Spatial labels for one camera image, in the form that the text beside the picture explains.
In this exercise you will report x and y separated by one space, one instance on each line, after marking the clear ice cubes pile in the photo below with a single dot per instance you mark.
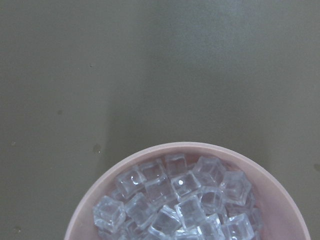
169 198

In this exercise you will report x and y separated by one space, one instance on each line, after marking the pink bowl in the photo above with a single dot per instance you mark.
281 216

